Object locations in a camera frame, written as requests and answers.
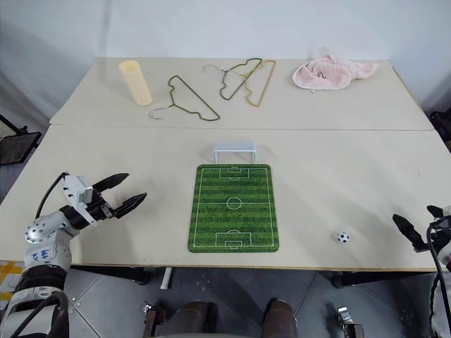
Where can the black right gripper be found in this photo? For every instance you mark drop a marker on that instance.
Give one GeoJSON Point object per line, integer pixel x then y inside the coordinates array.
{"type": "Point", "coordinates": [440, 232]}

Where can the black table base bar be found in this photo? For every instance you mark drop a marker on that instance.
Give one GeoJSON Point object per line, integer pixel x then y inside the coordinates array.
{"type": "Point", "coordinates": [373, 277]}
{"type": "Point", "coordinates": [116, 273]}

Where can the dark brown rounded shape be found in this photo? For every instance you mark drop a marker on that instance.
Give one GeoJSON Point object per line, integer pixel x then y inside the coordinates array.
{"type": "Point", "coordinates": [280, 317]}

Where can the pink fluffy cloth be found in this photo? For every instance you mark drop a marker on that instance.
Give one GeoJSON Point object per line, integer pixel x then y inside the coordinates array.
{"type": "Point", "coordinates": [324, 75]}

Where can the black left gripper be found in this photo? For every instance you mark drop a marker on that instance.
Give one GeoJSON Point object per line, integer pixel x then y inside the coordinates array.
{"type": "Point", "coordinates": [100, 209]}

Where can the small white goal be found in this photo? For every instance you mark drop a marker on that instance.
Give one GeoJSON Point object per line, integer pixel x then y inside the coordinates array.
{"type": "Point", "coordinates": [234, 147]}

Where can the black equipment beside table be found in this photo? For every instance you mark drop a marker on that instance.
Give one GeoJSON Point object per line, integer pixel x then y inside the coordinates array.
{"type": "Point", "coordinates": [442, 126]}

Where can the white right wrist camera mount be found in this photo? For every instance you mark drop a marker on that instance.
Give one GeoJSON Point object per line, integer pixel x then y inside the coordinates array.
{"type": "Point", "coordinates": [447, 211]}

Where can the cream cylinder tube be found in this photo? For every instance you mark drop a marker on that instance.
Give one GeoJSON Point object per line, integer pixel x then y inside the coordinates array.
{"type": "Point", "coordinates": [135, 82]}

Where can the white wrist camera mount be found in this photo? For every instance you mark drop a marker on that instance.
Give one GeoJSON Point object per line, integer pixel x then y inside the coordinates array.
{"type": "Point", "coordinates": [75, 190]}
{"type": "Point", "coordinates": [447, 211]}

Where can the green soccer field mat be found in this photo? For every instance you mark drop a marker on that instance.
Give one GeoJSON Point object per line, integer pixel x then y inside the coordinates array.
{"type": "Point", "coordinates": [233, 218]}

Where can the metal caster bracket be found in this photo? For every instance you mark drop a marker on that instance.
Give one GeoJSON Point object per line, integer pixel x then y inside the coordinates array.
{"type": "Point", "coordinates": [153, 318]}
{"type": "Point", "coordinates": [349, 322]}

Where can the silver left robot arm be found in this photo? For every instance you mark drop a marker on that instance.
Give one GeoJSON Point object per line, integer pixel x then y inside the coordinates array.
{"type": "Point", "coordinates": [42, 243]}

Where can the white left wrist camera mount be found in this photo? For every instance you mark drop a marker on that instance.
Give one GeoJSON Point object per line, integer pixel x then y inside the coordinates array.
{"type": "Point", "coordinates": [75, 190]}

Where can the small soccer ball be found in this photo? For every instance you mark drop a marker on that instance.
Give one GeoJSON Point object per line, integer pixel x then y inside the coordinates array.
{"type": "Point", "coordinates": [343, 237]}

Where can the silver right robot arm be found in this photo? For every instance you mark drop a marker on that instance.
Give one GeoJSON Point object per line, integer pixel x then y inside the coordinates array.
{"type": "Point", "coordinates": [444, 299]}

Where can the white tube under table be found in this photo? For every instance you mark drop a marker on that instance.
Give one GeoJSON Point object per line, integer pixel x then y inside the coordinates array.
{"type": "Point", "coordinates": [166, 278]}

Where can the black mesh stand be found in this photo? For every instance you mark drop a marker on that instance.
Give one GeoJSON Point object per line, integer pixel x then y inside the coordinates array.
{"type": "Point", "coordinates": [17, 146]}

